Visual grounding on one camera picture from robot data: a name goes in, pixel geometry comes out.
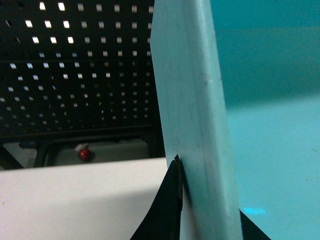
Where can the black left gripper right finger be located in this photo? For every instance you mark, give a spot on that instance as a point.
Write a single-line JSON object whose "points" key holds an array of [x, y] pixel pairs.
{"points": [[250, 231]]}

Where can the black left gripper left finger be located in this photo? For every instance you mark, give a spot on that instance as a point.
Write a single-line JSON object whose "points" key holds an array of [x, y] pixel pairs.
{"points": [[163, 219]]}

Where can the light turquoise plastic bin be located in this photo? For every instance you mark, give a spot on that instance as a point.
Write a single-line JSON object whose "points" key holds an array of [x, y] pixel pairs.
{"points": [[238, 86]]}

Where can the red emergency stop button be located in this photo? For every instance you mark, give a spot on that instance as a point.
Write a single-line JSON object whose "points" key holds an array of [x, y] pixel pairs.
{"points": [[84, 155]]}

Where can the black perforated metal panel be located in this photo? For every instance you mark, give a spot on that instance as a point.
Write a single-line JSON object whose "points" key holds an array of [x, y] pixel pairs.
{"points": [[75, 67]]}

